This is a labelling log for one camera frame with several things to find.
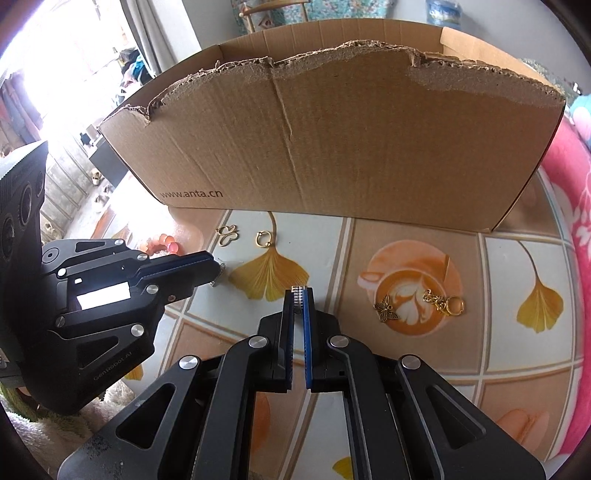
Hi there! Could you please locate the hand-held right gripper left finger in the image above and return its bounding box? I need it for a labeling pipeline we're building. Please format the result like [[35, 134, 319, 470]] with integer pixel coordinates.
[[58, 285, 298, 480]]

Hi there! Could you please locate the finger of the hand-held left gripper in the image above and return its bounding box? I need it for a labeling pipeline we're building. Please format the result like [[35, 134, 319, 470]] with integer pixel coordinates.
[[43, 237, 216, 274], [133, 262, 223, 304]]

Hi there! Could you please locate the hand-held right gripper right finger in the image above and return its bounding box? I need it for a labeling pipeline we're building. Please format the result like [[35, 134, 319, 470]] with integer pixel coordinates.
[[302, 286, 543, 480]]

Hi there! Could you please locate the pink bead bracelet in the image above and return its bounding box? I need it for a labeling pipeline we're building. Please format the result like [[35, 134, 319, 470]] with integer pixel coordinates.
[[139, 233, 182, 256]]

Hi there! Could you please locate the bronze butterfly charm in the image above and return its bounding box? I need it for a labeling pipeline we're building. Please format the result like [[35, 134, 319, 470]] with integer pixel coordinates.
[[373, 295, 400, 322]]

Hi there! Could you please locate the gold keychain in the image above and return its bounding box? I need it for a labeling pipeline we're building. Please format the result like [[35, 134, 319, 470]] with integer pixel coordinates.
[[424, 288, 466, 318]]

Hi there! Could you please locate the brown cardboard box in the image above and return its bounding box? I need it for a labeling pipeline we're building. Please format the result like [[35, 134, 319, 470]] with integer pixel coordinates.
[[97, 18, 566, 232]]

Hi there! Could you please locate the dark grey cabinet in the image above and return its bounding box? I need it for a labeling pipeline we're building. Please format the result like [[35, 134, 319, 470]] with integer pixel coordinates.
[[88, 138, 139, 185]]

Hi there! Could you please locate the pile of clothes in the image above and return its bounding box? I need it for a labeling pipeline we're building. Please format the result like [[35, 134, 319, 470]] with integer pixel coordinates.
[[115, 46, 153, 88]]

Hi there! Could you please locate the ginkgo leaf patterned tablecloth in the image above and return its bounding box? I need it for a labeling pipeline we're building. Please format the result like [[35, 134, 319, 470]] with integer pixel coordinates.
[[41, 171, 591, 480]]

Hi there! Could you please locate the grey curtain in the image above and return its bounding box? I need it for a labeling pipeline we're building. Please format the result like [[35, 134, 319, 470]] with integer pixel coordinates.
[[121, 0, 204, 77]]

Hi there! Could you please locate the wooden chair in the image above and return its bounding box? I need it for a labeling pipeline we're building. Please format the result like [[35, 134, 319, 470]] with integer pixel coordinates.
[[238, 0, 310, 35]]

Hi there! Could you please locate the pink floral blanket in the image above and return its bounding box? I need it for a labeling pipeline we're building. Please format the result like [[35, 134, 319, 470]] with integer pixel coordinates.
[[538, 124, 591, 287]]

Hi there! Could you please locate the blue water jug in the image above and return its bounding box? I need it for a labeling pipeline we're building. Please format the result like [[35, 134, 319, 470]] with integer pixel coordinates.
[[425, 0, 464, 26]]

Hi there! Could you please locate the light blue pillow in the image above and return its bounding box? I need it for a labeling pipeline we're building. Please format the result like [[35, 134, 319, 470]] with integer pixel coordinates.
[[566, 92, 591, 134]]

